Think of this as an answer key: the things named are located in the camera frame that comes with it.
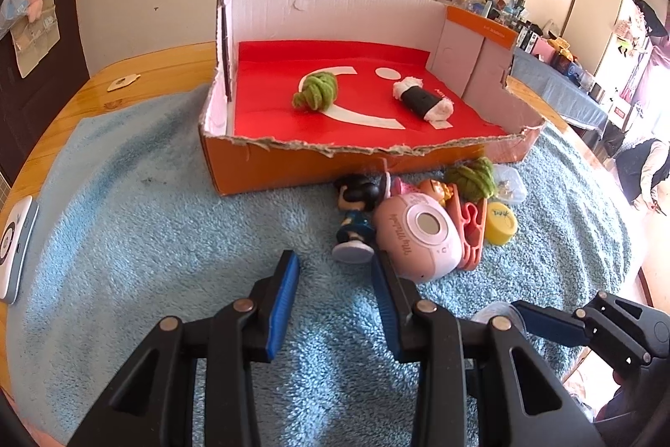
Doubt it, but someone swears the black-haired figurine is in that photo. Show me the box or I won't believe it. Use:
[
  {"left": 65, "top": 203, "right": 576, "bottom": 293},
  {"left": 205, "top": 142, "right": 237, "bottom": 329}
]
[{"left": 332, "top": 175, "right": 383, "bottom": 264}]

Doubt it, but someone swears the orange cardboard box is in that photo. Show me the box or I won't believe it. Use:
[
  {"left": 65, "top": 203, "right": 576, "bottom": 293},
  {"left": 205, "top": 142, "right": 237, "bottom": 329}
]
[{"left": 198, "top": 0, "right": 548, "bottom": 196}]

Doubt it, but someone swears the clutter of bottles and boxes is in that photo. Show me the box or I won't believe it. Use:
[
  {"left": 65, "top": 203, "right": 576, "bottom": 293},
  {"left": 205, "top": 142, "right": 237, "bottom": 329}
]
[{"left": 466, "top": 0, "right": 603, "bottom": 86}]

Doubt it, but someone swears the clear plastic bag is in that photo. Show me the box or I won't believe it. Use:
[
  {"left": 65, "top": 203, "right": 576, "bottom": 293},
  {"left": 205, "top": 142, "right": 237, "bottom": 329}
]
[{"left": 0, "top": 0, "right": 32, "bottom": 39}]

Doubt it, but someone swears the pink toy camera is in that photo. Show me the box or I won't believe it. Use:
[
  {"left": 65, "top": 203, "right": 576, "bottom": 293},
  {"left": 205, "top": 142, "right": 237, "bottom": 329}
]
[{"left": 373, "top": 196, "right": 463, "bottom": 281}]

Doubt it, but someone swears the yellow round cap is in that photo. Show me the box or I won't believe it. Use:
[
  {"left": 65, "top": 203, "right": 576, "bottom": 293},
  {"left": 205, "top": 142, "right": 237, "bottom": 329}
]
[{"left": 484, "top": 202, "right": 518, "bottom": 246}]

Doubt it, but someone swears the red paper sheet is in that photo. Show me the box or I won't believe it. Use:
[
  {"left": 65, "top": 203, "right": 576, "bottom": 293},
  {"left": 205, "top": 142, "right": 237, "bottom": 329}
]
[{"left": 230, "top": 39, "right": 508, "bottom": 149}]

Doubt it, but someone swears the green yarn ball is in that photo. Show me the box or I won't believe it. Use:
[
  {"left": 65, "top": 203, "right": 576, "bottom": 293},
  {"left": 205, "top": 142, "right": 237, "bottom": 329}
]
[
  {"left": 445, "top": 158, "right": 497, "bottom": 203},
  {"left": 291, "top": 70, "right": 338, "bottom": 111}
]

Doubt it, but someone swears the white refrigerator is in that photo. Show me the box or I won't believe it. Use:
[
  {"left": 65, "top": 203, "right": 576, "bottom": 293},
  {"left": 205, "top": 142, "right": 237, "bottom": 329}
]
[{"left": 560, "top": 0, "right": 644, "bottom": 86}]

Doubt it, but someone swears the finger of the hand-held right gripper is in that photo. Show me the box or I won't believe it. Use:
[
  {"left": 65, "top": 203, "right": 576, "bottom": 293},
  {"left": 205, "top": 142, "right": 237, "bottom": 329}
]
[
  {"left": 573, "top": 291, "right": 670, "bottom": 354},
  {"left": 510, "top": 299, "right": 654, "bottom": 366}
]

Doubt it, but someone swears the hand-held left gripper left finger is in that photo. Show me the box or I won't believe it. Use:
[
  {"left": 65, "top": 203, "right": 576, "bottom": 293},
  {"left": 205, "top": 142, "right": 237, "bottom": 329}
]
[{"left": 68, "top": 249, "right": 302, "bottom": 447}]

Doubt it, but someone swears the table with blue cloth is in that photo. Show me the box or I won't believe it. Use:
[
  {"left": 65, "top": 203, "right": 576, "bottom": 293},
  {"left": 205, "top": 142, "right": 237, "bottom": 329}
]
[{"left": 510, "top": 46, "right": 613, "bottom": 134}]

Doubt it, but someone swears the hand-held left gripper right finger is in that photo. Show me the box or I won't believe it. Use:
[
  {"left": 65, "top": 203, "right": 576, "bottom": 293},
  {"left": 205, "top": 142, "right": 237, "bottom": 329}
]
[{"left": 371, "top": 251, "right": 598, "bottom": 447}]

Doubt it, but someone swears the light blue fleece blanket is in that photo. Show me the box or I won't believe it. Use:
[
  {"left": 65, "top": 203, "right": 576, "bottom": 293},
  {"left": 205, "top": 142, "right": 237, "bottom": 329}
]
[{"left": 23, "top": 83, "right": 637, "bottom": 447}]

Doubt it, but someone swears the clear round plastic lid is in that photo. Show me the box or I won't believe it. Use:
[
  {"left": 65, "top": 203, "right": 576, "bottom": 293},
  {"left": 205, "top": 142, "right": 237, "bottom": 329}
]
[{"left": 474, "top": 303, "right": 524, "bottom": 338}]

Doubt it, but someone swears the beige hanging pouch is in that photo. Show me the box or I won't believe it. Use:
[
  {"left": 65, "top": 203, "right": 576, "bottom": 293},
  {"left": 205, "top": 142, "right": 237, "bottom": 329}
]
[{"left": 10, "top": 7, "right": 61, "bottom": 78}]

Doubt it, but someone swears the pink clothes peg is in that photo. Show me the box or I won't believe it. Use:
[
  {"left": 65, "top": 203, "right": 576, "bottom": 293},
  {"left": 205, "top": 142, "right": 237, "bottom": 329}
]
[{"left": 447, "top": 188, "right": 487, "bottom": 270}]

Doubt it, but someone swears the dark wooden door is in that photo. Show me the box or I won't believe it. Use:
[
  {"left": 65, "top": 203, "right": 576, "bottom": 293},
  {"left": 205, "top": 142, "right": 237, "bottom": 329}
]
[{"left": 0, "top": 0, "right": 90, "bottom": 186}]

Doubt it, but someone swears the small clear plastic container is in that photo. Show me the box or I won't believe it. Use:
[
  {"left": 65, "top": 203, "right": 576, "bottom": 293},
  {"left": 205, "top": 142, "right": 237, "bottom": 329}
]
[{"left": 492, "top": 164, "right": 527, "bottom": 204}]

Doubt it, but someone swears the white blue handheld device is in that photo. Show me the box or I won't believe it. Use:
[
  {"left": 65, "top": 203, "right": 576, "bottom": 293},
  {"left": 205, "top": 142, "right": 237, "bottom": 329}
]
[{"left": 0, "top": 196, "right": 40, "bottom": 305}]

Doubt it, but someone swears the black white sushi roll toy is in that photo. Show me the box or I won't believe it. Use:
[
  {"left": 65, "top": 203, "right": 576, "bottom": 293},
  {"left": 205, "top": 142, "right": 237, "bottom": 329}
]
[{"left": 392, "top": 77, "right": 454, "bottom": 123}]

